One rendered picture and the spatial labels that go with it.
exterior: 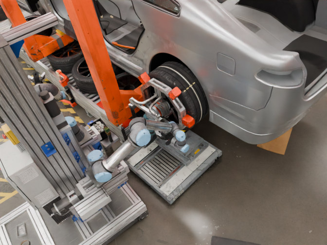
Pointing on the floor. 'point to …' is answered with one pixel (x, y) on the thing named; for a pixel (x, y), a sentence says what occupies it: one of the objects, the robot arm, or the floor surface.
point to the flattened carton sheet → (277, 143)
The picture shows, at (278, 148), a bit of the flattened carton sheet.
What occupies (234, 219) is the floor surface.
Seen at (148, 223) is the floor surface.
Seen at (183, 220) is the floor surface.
